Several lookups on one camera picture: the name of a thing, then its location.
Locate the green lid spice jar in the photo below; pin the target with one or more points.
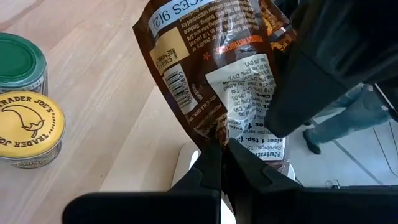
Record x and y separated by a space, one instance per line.
18 62

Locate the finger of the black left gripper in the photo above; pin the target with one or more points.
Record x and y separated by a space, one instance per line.
298 99

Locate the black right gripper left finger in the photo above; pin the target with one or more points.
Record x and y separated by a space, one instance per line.
186 205

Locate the brown orange seasoning packet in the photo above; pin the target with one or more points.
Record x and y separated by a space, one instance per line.
192 46

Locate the yellow lid seasoning can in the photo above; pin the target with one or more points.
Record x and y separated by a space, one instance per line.
29 124

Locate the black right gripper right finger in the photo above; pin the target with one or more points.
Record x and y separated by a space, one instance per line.
280 205

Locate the person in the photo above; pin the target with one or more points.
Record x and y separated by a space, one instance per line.
342 121

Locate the white plastic bin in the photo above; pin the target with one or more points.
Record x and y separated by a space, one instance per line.
183 168

